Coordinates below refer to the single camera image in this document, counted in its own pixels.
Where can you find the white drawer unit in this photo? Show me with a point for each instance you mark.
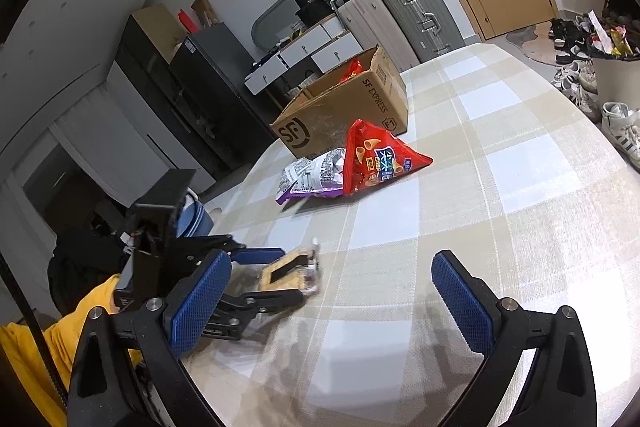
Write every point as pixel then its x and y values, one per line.
pixel 305 52

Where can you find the stacked blue plastic bowls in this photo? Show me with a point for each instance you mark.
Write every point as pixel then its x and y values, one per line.
pixel 200 222

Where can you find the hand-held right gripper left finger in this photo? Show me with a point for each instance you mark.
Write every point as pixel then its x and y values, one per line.
pixel 200 297

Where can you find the black tall cabinet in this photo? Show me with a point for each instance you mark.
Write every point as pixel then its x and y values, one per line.
pixel 150 77

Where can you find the white cabinet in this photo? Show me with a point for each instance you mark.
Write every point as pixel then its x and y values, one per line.
pixel 100 122

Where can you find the beige suitcase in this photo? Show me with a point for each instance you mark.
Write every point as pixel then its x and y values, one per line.
pixel 370 27

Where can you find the beige checkered tablecloth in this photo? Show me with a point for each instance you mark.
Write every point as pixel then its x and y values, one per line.
pixel 475 157

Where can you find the dark grey fridge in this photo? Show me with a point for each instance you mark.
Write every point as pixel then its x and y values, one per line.
pixel 220 92

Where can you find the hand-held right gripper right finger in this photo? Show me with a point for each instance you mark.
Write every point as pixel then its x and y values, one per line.
pixel 460 292

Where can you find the dark cloth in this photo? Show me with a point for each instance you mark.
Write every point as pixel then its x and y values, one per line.
pixel 80 257

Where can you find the white trash bin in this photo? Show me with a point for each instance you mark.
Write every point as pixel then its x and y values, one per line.
pixel 617 82

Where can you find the silver grey suitcase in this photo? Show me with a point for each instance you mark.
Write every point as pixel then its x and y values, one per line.
pixel 425 12

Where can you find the red triangular snack bag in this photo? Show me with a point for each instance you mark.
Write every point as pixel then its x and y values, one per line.
pixel 375 157

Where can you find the person's left forearm yellow sleeve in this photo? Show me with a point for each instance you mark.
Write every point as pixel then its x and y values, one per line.
pixel 30 357

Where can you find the black bag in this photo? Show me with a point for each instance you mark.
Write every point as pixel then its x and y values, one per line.
pixel 307 2

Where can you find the row of shoes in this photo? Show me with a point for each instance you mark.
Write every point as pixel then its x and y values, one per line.
pixel 575 72

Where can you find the brown cardboard box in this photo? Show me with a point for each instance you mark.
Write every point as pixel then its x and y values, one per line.
pixel 350 107

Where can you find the clear cake packet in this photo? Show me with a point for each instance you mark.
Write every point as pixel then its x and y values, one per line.
pixel 285 269

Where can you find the tan cardboard carton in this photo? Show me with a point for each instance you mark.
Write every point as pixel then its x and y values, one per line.
pixel 157 29

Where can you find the grey oval tray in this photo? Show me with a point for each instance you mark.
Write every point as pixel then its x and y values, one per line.
pixel 272 22

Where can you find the round floor mat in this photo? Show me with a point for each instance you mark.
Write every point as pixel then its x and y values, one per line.
pixel 535 44

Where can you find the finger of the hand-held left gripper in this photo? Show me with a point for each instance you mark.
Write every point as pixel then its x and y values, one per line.
pixel 260 255
pixel 270 299

